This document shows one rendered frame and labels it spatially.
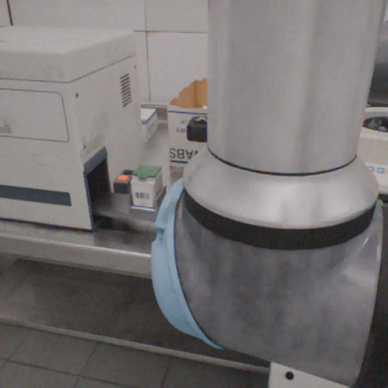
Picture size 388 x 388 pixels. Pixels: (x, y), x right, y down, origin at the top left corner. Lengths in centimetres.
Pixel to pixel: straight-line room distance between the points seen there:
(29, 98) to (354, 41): 52
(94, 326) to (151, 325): 19
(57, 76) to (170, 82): 66
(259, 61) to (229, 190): 6
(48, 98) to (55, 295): 101
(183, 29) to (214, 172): 98
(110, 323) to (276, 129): 122
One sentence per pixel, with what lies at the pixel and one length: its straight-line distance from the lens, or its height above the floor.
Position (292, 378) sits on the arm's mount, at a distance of 43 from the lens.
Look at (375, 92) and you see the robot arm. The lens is 43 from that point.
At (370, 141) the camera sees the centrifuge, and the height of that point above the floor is 98.
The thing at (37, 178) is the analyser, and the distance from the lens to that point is 69.
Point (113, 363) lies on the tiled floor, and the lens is 161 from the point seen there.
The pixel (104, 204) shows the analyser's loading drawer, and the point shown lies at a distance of 69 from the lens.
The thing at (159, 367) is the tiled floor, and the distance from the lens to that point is 158.
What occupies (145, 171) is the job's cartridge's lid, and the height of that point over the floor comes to 98.
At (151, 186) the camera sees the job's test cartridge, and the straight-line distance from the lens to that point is 62.
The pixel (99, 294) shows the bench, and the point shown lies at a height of 27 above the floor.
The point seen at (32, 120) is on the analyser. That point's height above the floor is 107.
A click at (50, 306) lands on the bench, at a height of 27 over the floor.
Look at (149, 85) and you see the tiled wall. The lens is 124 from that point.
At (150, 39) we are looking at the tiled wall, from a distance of 121.
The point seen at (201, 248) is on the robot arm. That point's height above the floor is 112.
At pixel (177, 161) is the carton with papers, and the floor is 89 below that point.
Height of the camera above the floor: 125
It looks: 28 degrees down
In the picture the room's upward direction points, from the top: straight up
